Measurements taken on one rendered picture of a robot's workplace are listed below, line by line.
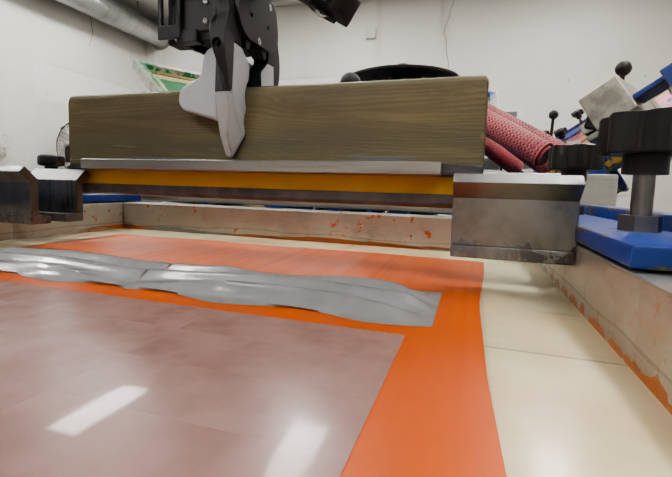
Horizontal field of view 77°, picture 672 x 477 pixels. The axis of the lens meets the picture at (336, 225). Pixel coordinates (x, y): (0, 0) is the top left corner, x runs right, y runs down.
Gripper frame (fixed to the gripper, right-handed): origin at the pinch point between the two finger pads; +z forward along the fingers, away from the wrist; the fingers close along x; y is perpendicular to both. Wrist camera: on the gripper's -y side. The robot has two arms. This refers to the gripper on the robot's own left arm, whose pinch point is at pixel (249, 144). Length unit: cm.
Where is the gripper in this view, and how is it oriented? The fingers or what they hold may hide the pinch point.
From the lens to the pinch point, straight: 40.0
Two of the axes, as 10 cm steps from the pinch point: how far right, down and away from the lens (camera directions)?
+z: -0.3, 10.0, 0.9
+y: -9.5, -0.6, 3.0
